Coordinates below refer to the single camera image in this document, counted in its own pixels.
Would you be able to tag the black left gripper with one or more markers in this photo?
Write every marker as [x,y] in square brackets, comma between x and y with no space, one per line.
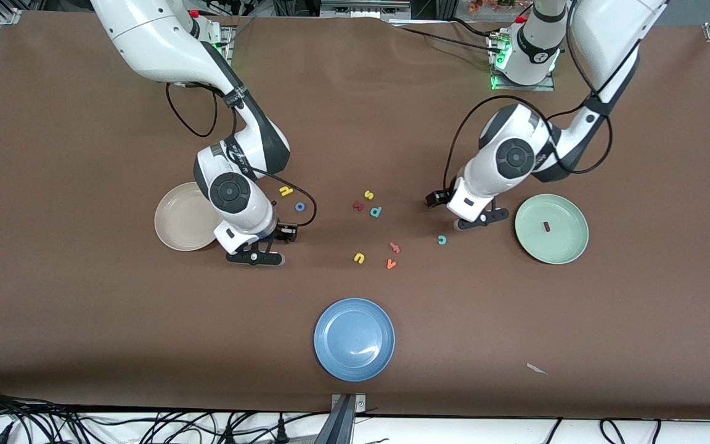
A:
[436,198]

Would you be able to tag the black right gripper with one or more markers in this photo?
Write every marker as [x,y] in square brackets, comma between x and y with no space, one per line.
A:
[283,233]

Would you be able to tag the yellow letter h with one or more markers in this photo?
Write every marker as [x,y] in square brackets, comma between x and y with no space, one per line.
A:
[286,190]

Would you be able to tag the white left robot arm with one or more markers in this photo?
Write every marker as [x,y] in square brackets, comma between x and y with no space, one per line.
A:
[490,179]

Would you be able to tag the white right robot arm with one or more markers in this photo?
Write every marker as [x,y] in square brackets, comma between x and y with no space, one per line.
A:
[244,209]

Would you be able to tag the teal letter p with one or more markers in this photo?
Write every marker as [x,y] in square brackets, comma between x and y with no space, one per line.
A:
[379,209]

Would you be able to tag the pink letter f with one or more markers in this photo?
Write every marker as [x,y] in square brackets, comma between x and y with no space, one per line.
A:
[395,248]

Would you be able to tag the beige round plate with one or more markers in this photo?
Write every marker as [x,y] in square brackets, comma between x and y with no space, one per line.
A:
[182,216]

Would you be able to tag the blue round plate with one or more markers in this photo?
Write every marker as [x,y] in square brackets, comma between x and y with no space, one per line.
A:
[354,340]

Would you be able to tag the green round plate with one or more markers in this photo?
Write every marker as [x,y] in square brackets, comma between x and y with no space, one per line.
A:
[561,246]

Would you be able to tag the brown table cover sheet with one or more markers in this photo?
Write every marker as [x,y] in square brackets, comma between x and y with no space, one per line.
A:
[114,296]

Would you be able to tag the small white paper scrap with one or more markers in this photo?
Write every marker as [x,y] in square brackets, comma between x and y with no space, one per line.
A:
[537,369]

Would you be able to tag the orange flower bunch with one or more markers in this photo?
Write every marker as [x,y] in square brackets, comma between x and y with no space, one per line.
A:
[490,5]

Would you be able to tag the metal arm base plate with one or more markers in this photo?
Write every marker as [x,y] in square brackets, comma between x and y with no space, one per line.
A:
[524,87]
[228,43]

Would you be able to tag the grey metal bracket post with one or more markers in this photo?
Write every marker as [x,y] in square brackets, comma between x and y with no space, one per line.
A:
[339,425]

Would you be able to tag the silver metal frame bar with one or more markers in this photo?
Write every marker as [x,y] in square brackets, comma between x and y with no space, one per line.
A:
[361,7]

